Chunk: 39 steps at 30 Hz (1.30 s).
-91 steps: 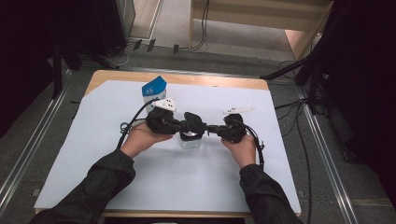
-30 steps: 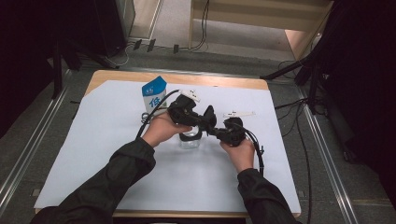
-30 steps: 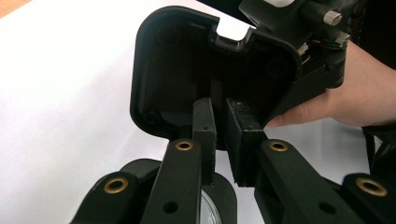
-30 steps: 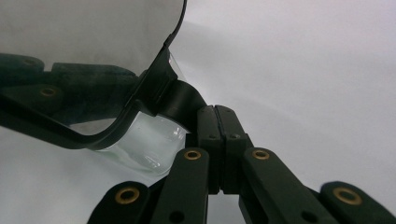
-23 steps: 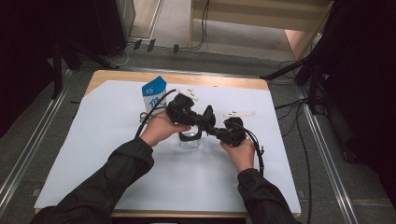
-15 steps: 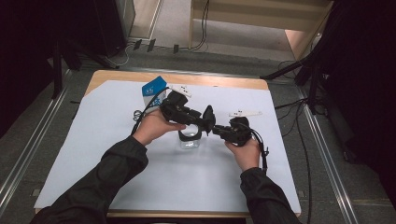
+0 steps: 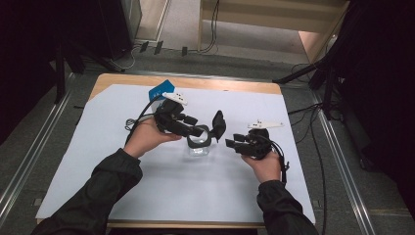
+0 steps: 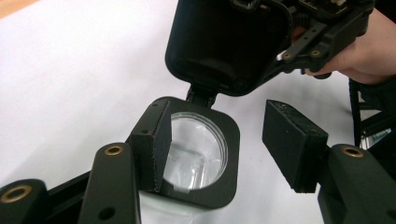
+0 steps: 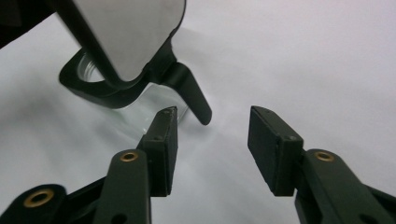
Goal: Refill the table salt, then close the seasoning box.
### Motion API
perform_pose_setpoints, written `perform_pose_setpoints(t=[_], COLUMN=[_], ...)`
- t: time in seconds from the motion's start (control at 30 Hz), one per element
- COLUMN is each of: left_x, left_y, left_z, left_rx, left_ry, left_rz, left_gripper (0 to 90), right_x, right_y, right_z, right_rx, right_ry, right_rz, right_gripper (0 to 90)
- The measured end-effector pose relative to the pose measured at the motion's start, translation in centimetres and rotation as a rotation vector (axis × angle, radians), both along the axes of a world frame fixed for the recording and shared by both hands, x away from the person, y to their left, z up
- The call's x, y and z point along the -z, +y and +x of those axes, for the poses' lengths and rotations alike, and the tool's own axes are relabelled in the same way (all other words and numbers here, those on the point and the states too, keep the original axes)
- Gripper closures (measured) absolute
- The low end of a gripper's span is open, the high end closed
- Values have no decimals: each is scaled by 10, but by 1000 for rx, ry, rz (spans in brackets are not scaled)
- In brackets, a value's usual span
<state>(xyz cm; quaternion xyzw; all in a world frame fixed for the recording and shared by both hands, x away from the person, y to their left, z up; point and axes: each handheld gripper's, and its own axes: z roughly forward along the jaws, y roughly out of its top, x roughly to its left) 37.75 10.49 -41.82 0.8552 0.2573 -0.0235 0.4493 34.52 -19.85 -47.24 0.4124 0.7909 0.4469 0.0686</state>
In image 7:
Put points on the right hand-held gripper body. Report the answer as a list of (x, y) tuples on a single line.
[(257, 145)]

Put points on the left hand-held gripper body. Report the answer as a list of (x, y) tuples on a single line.
[(168, 116)]

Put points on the clear jar with black lid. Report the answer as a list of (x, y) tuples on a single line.
[(199, 150)]

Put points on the white and blue salt bag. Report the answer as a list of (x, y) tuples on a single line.
[(160, 88)]

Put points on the person's right hand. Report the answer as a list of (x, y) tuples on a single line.
[(266, 168)]

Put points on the person's left hand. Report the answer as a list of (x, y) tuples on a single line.
[(147, 138)]

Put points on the wooden table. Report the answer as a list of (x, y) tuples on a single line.
[(212, 83)]

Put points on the white table mat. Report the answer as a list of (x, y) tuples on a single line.
[(195, 189)]

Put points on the black tripod stand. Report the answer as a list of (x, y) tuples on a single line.
[(328, 91)]

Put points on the dark cabinet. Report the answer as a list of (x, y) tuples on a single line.
[(114, 26)]

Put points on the black metal stand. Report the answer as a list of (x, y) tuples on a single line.
[(59, 81)]

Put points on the dark curtain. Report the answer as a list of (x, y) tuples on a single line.
[(26, 49), (385, 81)]

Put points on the small black floor bracket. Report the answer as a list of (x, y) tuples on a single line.
[(158, 47), (184, 51), (144, 46)]

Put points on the metal floor rail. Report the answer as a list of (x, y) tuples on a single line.
[(32, 156), (345, 176)]

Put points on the light wooden shelf frame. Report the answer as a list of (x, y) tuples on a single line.
[(261, 26)]

